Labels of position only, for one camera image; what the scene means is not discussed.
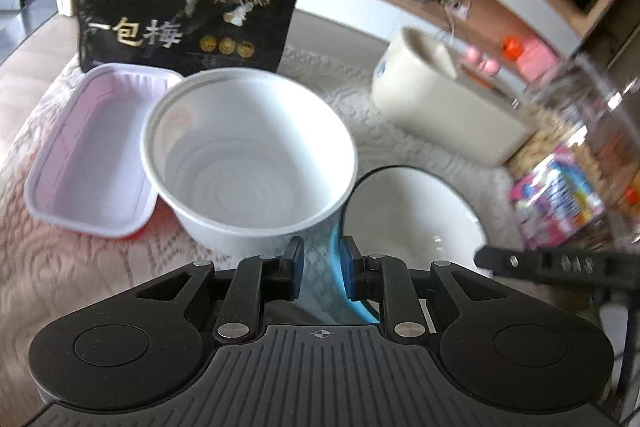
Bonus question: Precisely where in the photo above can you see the black snack bag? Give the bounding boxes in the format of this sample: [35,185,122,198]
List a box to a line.
[77,0,312,75]

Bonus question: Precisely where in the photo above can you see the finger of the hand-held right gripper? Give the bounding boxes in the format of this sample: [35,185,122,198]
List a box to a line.
[473,244,540,282]

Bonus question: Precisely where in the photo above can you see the red and white rectangular tray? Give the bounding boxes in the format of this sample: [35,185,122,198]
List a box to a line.
[24,63,185,242]

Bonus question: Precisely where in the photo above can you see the cream tissue box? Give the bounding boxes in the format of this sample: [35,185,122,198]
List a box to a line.
[370,26,538,166]

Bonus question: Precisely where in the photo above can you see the colourful candy packet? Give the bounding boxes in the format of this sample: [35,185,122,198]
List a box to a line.
[509,153,607,250]

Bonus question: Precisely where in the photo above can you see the pink box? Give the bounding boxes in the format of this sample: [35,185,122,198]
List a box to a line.
[515,39,561,80]

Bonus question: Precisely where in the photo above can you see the clear plastic snack jar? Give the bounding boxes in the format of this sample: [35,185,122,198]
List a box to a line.
[507,56,640,253]

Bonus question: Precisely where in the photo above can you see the black-rimmed ceramic bowl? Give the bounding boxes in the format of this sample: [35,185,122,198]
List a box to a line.
[299,165,489,326]

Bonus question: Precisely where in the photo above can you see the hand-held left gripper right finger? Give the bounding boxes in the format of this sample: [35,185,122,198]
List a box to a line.
[339,235,506,341]

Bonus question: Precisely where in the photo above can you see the white round plastic bowl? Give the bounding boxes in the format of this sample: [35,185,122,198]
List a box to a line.
[141,69,359,258]

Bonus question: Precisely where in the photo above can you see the white lace tablecloth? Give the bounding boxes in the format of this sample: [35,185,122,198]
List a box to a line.
[0,44,531,338]

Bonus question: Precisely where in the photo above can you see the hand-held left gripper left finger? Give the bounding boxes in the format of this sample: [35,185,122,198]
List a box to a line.
[136,236,305,343]

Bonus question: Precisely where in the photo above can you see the pink toy figures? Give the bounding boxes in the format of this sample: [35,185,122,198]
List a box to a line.
[465,47,501,75]

